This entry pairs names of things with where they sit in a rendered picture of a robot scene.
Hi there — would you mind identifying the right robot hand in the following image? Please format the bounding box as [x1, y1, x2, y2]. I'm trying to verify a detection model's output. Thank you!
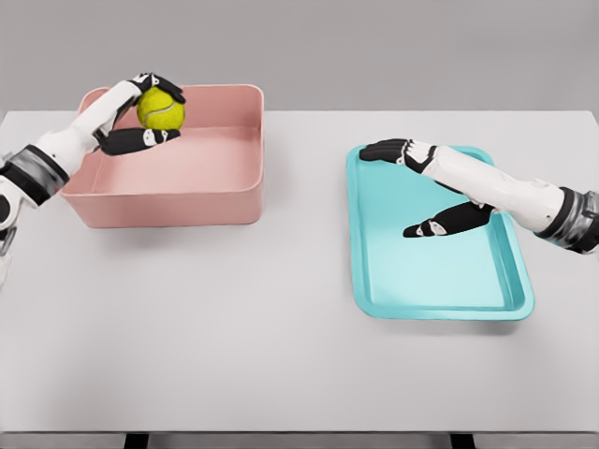
[358, 138, 507, 239]

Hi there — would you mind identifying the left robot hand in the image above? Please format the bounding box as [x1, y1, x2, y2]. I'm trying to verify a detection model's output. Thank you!
[67, 71, 186, 157]

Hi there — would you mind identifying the yellow-green tennis ball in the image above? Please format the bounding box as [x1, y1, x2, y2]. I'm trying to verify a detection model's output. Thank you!
[136, 87, 185, 131]

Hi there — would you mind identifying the pink rectangular basket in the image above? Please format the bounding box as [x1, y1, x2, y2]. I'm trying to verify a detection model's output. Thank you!
[60, 83, 266, 230]

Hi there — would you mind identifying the blue rectangular tray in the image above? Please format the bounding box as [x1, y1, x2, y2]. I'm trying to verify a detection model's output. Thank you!
[345, 144, 535, 323]

